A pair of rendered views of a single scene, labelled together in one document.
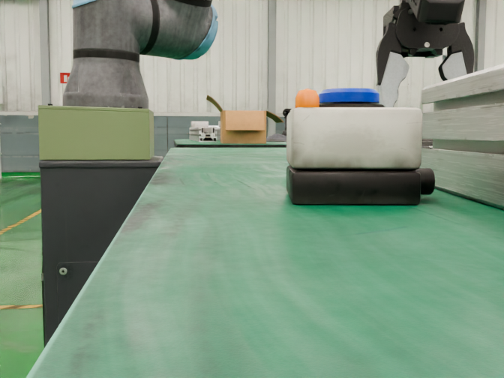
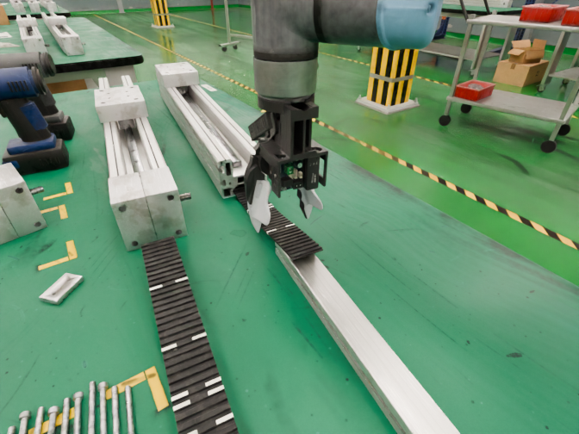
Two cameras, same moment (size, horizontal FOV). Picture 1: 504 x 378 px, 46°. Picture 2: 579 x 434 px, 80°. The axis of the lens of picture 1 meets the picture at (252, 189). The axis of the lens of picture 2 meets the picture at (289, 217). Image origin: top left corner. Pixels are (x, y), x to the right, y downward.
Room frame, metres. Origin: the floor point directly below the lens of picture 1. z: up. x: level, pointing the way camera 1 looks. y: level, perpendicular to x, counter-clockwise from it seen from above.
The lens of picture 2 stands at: (1.11, -0.39, 1.16)
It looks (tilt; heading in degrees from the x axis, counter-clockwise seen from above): 35 degrees down; 153
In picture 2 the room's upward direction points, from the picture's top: straight up
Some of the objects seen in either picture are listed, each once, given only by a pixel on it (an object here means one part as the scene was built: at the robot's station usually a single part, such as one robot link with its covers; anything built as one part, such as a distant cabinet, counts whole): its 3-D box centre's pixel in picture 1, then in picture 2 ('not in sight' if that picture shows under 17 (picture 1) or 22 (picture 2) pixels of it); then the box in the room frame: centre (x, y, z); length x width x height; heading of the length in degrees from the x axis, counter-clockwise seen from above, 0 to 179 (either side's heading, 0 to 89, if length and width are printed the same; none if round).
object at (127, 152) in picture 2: not in sight; (127, 126); (0.12, -0.38, 0.82); 0.80 x 0.10 x 0.09; 179
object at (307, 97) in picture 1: (307, 97); not in sight; (0.37, -0.03, 0.85); 0.01 x 0.01 x 0.01
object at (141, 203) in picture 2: not in sight; (155, 205); (0.56, -0.38, 0.83); 0.12 x 0.09 x 0.10; 89
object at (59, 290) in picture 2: not in sight; (62, 288); (0.65, -0.53, 0.78); 0.05 x 0.03 x 0.01; 139
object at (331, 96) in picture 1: (348, 103); not in sight; (0.40, -0.06, 0.84); 0.04 x 0.04 x 0.02
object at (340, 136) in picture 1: (360, 152); not in sight; (0.40, -0.07, 0.81); 0.10 x 0.08 x 0.06; 89
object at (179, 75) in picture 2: not in sight; (177, 78); (-0.13, -0.19, 0.87); 0.16 x 0.11 x 0.07; 179
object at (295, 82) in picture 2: not in sight; (288, 76); (0.72, -0.20, 1.06); 0.08 x 0.08 x 0.05
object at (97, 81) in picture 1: (106, 81); not in sight; (1.08, 0.26, 0.92); 0.15 x 0.15 x 0.10
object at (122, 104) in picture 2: not in sight; (121, 108); (0.12, -0.38, 0.87); 0.16 x 0.11 x 0.07; 179
